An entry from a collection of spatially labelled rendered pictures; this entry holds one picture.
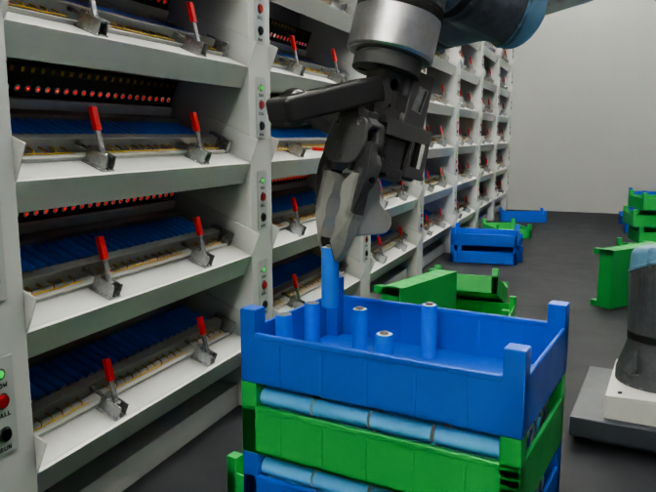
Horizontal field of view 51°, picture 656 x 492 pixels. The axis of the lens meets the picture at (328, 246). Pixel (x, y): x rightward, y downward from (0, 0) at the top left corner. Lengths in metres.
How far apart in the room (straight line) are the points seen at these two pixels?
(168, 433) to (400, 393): 0.73
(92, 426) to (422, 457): 0.58
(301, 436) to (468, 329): 0.24
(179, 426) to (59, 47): 0.71
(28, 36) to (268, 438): 0.57
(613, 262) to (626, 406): 1.13
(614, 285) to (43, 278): 1.91
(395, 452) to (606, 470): 0.72
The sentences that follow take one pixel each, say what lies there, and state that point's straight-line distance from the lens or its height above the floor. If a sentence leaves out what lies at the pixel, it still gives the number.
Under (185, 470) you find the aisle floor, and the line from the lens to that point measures 1.28.
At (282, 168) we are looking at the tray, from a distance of 1.56.
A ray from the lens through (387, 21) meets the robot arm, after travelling 0.70.
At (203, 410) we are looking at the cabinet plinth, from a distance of 1.41.
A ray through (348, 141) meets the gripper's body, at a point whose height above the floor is 0.57.
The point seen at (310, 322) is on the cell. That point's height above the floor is 0.37.
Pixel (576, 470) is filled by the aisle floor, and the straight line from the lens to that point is 1.33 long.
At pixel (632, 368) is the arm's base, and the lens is 1.46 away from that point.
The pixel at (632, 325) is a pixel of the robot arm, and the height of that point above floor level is 0.22.
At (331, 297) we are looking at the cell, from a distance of 0.70.
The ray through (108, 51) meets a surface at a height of 0.70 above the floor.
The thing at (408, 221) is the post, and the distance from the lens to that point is 2.75.
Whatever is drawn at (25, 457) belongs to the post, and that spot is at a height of 0.17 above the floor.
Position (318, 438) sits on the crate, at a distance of 0.72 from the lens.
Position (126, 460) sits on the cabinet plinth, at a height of 0.05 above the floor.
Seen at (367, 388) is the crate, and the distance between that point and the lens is 0.67.
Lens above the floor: 0.58
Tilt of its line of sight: 9 degrees down
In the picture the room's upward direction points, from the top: straight up
